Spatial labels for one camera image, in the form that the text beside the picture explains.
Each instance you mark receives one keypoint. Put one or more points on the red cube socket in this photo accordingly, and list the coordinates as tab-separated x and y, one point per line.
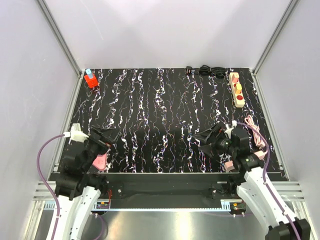
91	81

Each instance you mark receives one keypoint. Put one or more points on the pink plug on wooden strip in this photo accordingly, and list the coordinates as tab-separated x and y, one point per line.
234	77

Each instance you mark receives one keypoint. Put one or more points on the pink power strip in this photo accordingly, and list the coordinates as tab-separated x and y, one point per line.
229	165

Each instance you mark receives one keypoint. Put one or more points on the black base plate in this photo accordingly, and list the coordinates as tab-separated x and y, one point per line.
164	190

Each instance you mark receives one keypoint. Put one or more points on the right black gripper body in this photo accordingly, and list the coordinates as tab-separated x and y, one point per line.
221	143

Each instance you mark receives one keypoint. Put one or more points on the light blue plug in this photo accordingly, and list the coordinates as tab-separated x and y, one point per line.
89	73

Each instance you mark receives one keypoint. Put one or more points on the pink triangular socket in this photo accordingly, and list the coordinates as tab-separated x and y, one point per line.
100	162

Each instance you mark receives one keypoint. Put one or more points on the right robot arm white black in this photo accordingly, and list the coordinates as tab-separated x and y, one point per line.
252	184

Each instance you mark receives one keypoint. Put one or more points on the yellow plug on wooden strip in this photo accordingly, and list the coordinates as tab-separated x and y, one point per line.
238	87

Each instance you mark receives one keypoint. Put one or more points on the black plug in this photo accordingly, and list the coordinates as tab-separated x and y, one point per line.
189	70

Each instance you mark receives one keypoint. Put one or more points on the wooden socket strip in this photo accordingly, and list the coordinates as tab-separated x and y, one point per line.
238	97

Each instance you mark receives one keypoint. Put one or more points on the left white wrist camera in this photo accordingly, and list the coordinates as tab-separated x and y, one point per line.
76	134

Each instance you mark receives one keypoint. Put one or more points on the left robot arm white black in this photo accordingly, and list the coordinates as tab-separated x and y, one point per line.
77	190

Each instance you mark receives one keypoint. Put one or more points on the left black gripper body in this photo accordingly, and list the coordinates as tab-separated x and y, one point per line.
95	146

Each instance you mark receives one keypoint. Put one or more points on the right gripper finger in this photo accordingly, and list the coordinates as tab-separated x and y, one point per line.
207	150
208	136

